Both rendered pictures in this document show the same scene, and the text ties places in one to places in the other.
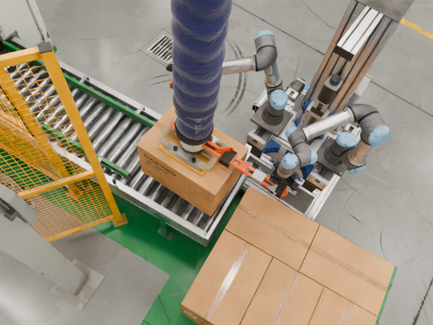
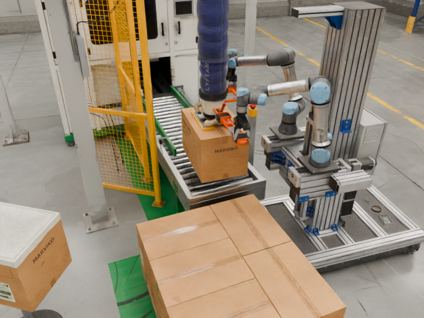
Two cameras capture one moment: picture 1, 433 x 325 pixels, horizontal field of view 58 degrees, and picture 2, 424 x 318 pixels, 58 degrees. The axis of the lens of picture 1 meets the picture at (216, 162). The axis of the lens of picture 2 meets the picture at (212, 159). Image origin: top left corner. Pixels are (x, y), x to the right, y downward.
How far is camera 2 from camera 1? 2.23 m
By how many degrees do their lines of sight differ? 43
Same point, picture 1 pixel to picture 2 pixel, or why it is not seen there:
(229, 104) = not seen: hidden behind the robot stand
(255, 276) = (203, 240)
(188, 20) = not seen: outside the picture
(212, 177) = (209, 133)
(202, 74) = (204, 13)
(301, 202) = (303, 248)
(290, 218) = (269, 224)
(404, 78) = not seen: outside the picture
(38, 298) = (73, 214)
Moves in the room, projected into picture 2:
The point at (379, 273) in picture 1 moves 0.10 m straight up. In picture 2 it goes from (323, 301) to (325, 290)
